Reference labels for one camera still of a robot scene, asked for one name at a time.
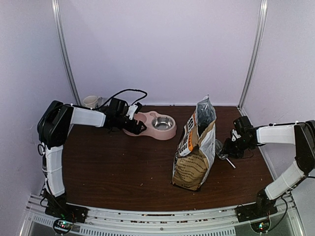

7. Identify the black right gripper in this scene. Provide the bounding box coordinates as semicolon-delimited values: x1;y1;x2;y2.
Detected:
220;137;252;159

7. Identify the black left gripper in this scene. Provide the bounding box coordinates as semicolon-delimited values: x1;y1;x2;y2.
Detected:
116;115;147;135

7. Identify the pink double pet bowl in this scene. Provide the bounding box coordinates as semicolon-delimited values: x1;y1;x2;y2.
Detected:
123;111;177;141

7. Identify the dog food bag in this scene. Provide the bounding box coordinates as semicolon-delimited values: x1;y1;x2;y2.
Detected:
172;95;217;191

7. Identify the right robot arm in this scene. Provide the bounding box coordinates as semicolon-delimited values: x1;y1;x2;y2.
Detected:
217;116;315;217

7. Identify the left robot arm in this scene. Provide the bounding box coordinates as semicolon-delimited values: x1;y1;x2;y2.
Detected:
37;98;147;218

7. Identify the white patterned ceramic mug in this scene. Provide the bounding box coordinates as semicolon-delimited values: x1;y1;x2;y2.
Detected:
82;95;103;109

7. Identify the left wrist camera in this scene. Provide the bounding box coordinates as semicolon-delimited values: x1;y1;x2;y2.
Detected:
126;102;142;120

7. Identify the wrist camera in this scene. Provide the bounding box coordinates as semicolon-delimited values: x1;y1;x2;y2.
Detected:
126;102;142;120
231;116;251;142

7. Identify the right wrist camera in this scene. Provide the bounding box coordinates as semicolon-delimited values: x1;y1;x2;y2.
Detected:
231;116;251;142

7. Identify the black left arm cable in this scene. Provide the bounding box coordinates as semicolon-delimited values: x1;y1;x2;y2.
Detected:
98;88;148;109

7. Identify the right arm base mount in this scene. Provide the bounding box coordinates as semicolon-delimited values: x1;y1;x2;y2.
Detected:
235;203;278;234

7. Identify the front aluminium frame rail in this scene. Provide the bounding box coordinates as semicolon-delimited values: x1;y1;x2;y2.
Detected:
22;194;303;236

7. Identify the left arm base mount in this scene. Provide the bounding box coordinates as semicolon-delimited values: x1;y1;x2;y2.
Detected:
40;189;88;236

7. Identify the right rear aluminium post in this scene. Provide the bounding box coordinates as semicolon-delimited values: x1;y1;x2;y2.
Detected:
237;0;268;112

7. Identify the aluminium post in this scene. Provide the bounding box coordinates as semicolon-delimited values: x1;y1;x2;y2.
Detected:
51;0;82;105
237;0;268;112

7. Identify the left rear aluminium post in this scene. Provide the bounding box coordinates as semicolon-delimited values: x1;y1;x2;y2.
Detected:
51;0;82;105

